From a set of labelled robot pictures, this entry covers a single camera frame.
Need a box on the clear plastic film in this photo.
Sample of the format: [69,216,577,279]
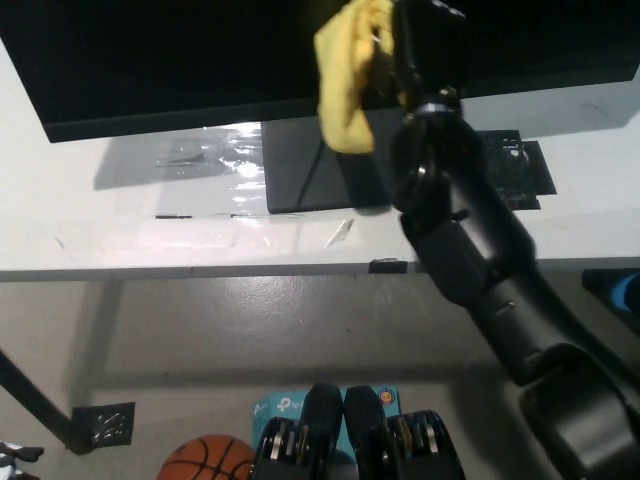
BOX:
[154,124,266,201]

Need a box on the black object under desk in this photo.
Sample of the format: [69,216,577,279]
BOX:
[582,268,640,326]

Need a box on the black HP monitor with stand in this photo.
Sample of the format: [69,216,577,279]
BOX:
[0,0,640,215]

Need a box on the blue round object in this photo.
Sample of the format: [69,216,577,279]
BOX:
[612,273,640,312]

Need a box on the teal tp-link box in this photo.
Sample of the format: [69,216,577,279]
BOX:
[251,384,401,461]

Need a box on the small black tape piece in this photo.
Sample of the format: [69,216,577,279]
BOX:
[368,258,409,275]

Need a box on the black floor tape patch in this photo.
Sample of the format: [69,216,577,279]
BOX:
[71,402,136,446]

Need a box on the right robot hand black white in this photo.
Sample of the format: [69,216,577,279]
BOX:
[367,0,469,109]

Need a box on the yellow microfiber cloth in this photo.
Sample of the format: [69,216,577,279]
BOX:
[313,0,399,155]

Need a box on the clear tape strip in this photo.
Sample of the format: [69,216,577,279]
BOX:
[324,218,355,247]

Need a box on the orange basketball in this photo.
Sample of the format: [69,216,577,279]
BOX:
[158,433,256,480]

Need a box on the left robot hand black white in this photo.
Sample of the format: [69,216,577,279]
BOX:
[0,440,45,471]

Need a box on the black metal desk leg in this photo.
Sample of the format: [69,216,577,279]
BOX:
[0,347,94,456]

